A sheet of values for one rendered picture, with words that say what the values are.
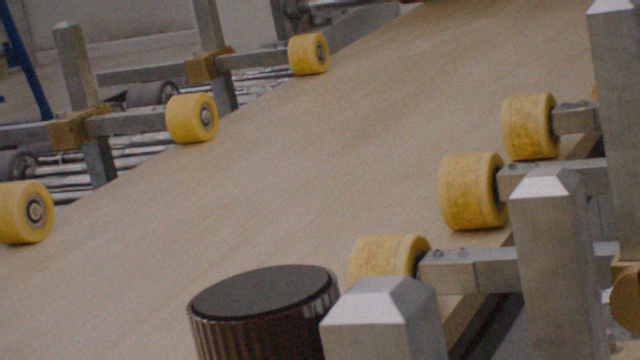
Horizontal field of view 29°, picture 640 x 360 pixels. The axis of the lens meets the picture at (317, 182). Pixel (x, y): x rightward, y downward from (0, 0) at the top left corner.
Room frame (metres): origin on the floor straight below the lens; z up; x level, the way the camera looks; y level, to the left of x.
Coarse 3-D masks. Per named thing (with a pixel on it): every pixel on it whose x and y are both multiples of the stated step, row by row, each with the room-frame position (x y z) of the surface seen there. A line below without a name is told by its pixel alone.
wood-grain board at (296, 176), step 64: (512, 0) 2.88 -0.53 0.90; (576, 0) 2.67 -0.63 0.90; (384, 64) 2.36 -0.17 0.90; (448, 64) 2.22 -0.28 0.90; (512, 64) 2.10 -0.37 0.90; (576, 64) 1.99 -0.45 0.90; (256, 128) 2.00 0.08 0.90; (320, 128) 1.90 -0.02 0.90; (384, 128) 1.81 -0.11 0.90; (448, 128) 1.72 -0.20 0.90; (128, 192) 1.73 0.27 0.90; (192, 192) 1.65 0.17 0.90; (256, 192) 1.58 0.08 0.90; (320, 192) 1.51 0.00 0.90; (384, 192) 1.45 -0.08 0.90; (0, 256) 1.52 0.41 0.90; (64, 256) 1.46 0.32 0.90; (128, 256) 1.40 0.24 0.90; (192, 256) 1.35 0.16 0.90; (256, 256) 1.30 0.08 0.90; (320, 256) 1.25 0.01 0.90; (0, 320) 1.26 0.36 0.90; (64, 320) 1.22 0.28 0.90; (128, 320) 1.18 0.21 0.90; (448, 320) 1.01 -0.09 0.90
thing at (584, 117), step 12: (564, 108) 1.44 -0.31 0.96; (576, 108) 1.43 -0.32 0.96; (588, 108) 1.42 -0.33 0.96; (552, 120) 1.44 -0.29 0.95; (564, 120) 1.43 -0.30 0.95; (576, 120) 1.43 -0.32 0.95; (588, 120) 1.42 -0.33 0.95; (600, 120) 1.42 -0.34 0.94; (564, 132) 1.43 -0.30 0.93; (576, 132) 1.43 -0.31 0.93; (588, 132) 1.42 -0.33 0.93
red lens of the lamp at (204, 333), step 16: (336, 288) 0.45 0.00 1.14; (304, 304) 0.43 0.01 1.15; (320, 304) 0.44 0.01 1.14; (192, 320) 0.44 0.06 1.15; (256, 320) 0.43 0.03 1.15; (272, 320) 0.43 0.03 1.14; (288, 320) 0.43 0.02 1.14; (304, 320) 0.43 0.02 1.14; (320, 320) 0.44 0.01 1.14; (192, 336) 0.45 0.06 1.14; (208, 336) 0.44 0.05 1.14; (224, 336) 0.43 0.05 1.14; (240, 336) 0.43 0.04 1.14; (256, 336) 0.43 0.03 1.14; (272, 336) 0.43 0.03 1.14; (288, 336) 0.43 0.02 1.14; (304, 336) 0.43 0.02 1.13; (320, 336) 0.43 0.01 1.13; (208, 352) 0.44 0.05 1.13; (224, 352) 0.43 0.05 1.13; (240, 352) 0.43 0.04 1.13; (256, 352) 0.43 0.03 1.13; (272, 352) 0.43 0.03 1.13; (288, 352) 0.43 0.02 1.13; (304, 352) 0.43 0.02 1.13; (320, 352) 0.43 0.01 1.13
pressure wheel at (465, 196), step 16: (448, 160) 1.24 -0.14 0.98; (464, 160) 1.23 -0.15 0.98; (480, 160) 1.22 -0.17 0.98; (496, 160) 1.24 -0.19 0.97; (448, 176) 1.22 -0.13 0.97; (464, 176) 1.22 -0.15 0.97; (480, 176) 1.21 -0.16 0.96; (448, 192) 1.22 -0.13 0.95; (464, 192) 1.21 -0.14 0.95; (480, 192) 1.20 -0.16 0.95; (448, 208) 1.22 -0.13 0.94; (464, 208) 1.21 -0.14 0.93; (480, 208) 1.20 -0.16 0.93; (496, 208) 1.22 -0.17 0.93; (448, 224) 1.23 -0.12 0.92; (464, 224) 1.22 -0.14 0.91; (480, 224) 1.22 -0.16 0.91; (496, 224) 1.21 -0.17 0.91
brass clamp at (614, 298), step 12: (612, 264) 0.87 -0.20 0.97; (624, 264) 0.87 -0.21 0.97; (636, 264) 0.86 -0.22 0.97; (612, 276) 0.87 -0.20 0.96; (624, 276) 0.85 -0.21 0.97; (636, 276) 0.84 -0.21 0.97; (612, 288) 0.85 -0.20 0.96; (624, 288) 0.85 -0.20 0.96; (636, 288) 0.85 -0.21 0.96; (612, 300) 0.85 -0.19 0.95; (624, 300) 0.85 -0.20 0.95; (636, 300) 0.85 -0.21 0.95; (612, 312) 0.86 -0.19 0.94; (624, 312) 0.85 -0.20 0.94; (636, 312) 0.85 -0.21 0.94; (624, 324) 0.85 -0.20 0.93; (636, 324) 0.85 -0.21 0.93
